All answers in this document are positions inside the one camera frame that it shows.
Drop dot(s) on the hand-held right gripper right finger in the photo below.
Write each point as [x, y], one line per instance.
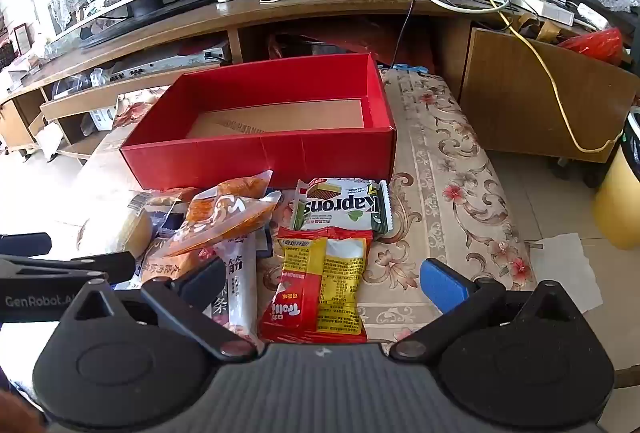
[440, 285]

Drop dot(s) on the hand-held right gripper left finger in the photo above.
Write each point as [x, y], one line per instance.
[202, 285]

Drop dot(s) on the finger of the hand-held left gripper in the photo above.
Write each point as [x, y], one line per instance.
[75, 268]
[25, 244]

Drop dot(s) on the long white snack packet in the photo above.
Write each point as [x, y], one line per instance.
[240, 293]

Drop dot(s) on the gold snack packet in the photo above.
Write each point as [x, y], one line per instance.
[167, 263]

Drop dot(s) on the clear packet with yellow cake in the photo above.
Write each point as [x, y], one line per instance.
[125, 228]

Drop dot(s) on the orange snack packet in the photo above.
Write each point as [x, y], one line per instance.
[225, 218]

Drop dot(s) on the red and yellow snack packet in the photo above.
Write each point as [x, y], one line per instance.
[320, 283]

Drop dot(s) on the green and white wafer packet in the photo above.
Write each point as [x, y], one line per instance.
[340, 208]

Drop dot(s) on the red cardboard box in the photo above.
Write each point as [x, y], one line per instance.
[250, 158]

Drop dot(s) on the floral tablecloth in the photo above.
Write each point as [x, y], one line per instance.
[450, 173]

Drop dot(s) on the white paper sheet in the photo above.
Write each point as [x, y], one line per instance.
[565, 273]

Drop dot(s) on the white box with blue print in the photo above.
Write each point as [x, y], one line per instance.
[104, 119]

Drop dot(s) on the yellow bin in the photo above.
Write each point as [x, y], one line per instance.
[620, 203]

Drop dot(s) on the brown cardboard box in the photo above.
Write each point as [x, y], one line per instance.
[525, 103]

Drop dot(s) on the blue plastic pack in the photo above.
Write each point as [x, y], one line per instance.
[410, 69]

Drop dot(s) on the silver media player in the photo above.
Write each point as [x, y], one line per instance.
[165, 63]

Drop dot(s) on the red plastic bag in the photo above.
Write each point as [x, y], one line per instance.
[592, 45]

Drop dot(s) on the white power strip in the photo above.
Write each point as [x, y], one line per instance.
[550, 10]

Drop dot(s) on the wooden television cabinet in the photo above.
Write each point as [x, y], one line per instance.
[325, 8]

